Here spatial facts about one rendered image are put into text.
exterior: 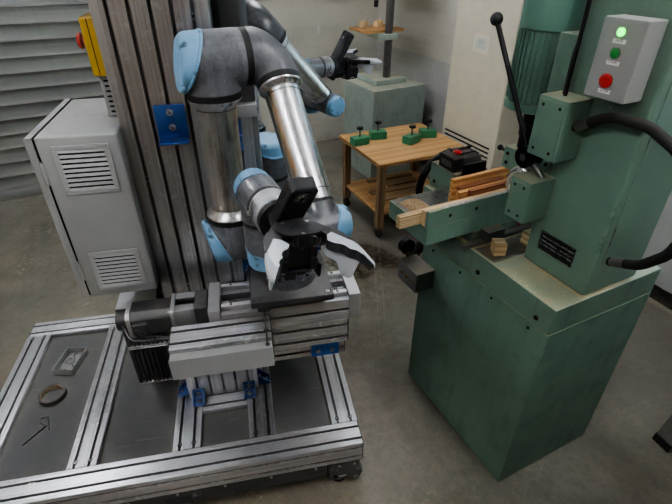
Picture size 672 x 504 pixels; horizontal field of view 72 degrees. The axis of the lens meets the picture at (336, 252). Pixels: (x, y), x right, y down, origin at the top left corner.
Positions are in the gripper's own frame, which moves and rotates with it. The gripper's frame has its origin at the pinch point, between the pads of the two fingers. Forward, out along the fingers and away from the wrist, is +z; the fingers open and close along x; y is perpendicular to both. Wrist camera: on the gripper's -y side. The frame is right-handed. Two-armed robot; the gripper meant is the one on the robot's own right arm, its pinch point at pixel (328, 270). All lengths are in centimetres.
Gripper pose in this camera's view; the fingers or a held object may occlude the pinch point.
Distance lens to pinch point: 62.6
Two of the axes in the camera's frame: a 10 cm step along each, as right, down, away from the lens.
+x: -8.9, 1.2, -4.3
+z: 4.3, 5.0, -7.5
